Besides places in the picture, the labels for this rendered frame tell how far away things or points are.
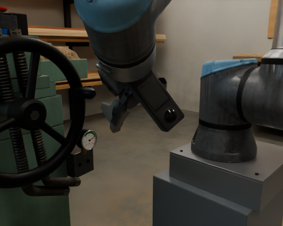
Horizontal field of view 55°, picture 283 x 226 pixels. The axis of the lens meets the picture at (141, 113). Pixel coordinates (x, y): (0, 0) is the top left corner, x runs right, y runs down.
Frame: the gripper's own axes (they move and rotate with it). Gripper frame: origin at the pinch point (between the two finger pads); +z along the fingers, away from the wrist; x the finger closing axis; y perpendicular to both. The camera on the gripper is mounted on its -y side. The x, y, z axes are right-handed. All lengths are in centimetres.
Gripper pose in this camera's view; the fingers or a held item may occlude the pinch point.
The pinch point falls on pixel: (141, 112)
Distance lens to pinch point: 61.0
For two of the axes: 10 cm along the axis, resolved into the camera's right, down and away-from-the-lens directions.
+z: 0.5, 3.5, 9.3
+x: -7.5, 6.3, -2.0
